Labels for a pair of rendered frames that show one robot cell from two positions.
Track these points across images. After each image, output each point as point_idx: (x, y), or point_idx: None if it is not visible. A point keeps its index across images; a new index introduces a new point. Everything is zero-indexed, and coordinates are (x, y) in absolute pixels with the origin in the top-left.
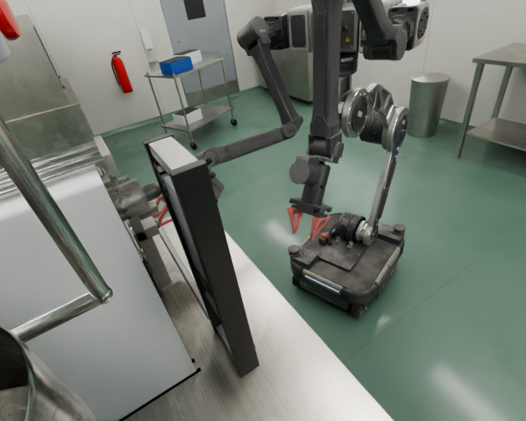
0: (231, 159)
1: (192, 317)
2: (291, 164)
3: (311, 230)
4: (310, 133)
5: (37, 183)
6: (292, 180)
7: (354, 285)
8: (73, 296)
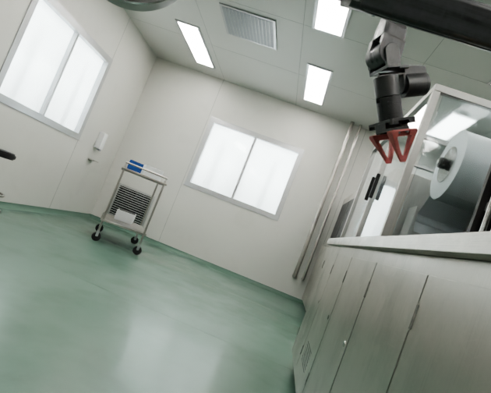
0: None
1: None
2: (429, 76)
3: (393, 149)
4: (404, 40)
5: None
6: (427, 92)
7: None
8: None
